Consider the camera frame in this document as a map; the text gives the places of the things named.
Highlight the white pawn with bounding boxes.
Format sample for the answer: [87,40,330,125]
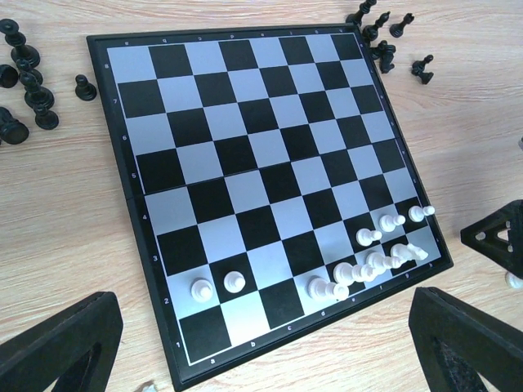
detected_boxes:
[409,205,436,222]
[378,214,406,233]
[505,272,523,289]
[190,278,213,303]
[356,228,382,247]
[224,270,246,293]

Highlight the white knight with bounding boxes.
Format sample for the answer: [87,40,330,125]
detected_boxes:
[391,243,428,261]
[136,381,157,392]

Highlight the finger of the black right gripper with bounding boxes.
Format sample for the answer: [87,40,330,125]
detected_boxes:
[460,199,522,278]

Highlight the black pawn near board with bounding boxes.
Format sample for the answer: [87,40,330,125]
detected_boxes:
[75,74,97,101]

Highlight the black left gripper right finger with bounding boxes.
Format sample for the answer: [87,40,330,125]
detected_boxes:
[409,287,522,391]

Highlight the black and silver chessboard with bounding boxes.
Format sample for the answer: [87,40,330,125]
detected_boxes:
[87,24,453,391]

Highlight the black pawn far left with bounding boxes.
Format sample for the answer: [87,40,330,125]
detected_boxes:
[16,59,44,87]

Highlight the black knight right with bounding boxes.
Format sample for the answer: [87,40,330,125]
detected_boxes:
[370,40,396,74]

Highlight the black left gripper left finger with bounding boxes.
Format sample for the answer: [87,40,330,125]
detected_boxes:
[1,292,123,391]

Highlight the black rook lying left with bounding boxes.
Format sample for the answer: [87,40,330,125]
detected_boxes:
[0,64,19,88]

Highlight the black piece top left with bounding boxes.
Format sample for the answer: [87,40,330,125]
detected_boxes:
[20,72,55,109]

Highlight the black knight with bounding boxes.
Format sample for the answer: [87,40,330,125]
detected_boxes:
[1,107,29,145]
[370,40,396,74]

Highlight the black knight left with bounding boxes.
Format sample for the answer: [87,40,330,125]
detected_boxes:
[1,107,29,145]

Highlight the black pawn left centre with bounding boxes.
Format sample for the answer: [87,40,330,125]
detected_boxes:
[34,105,59,130]

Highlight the black pawn right lower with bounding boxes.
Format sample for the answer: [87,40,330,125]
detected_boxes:
[411,54,434,85]

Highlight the white bishop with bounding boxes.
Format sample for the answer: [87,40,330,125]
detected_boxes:
[366,252,403,270]

